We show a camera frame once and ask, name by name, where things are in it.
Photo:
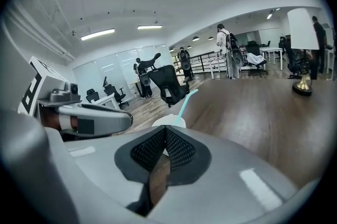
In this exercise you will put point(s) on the black chair with white cloth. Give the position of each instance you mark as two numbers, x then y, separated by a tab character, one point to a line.
255	59

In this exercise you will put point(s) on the white cup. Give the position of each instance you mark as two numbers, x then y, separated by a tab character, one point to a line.
164	120

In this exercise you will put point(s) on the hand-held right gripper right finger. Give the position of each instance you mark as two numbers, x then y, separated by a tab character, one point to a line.
223	178

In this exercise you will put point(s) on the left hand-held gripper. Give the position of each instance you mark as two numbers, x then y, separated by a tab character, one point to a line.
39	86

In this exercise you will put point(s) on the teal straw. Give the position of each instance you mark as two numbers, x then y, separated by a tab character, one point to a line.
184	107

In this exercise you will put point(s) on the white table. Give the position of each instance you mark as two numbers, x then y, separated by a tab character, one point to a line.
271	49

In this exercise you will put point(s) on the white shade brass table lamp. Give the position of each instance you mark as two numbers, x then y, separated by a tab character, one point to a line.
301	30

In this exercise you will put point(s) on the ceiling tube light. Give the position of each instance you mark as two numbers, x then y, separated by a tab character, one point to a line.
149	27
97	34
269	16

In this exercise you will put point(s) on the white desk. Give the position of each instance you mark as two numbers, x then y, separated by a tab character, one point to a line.
108	98

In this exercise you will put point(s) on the black mesh office chair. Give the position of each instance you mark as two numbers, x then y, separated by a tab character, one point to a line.
168	80

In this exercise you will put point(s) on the black metal railing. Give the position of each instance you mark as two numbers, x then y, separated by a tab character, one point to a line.
205	57

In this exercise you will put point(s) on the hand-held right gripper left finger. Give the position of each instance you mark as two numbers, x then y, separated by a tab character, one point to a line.
100	165

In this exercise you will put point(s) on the light wooden table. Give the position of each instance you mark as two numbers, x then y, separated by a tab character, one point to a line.
134	83

